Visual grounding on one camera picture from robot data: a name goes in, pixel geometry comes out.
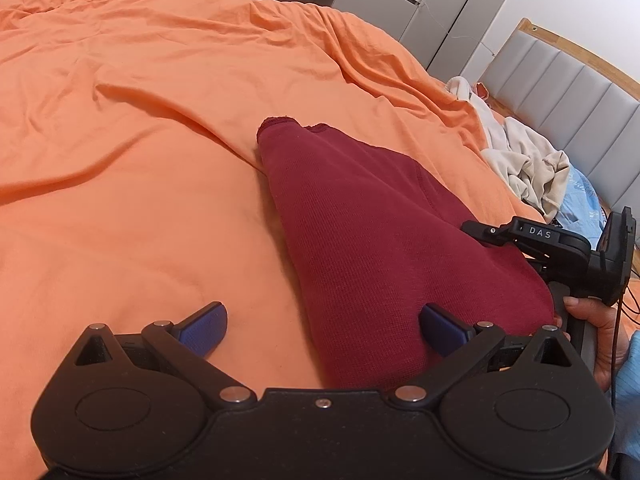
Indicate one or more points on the orange bed cover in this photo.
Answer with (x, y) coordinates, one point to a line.
(125, 185)

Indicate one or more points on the grey padded wooden headboard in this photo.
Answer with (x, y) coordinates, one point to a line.
(570, 90)

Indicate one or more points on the dark red knit garment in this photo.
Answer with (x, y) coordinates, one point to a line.
(360, 230)

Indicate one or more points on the person's right hand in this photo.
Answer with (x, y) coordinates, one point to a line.
(607, 330)

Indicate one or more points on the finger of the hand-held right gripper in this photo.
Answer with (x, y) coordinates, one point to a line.
(487, 232)

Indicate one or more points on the cream crumpled garment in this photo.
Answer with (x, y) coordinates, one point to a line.
(520, 160)

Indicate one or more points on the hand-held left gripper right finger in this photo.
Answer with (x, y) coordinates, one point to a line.
(442, 327)

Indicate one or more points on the light blue cloth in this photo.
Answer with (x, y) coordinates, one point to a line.
(582, 200)

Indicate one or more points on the white built-in cabinet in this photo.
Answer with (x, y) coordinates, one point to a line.
(440, 5)

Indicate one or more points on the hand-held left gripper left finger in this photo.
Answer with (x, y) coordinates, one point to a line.
(205, 326)

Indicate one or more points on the person's light blue clothing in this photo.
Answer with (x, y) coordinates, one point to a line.
(627, 410)

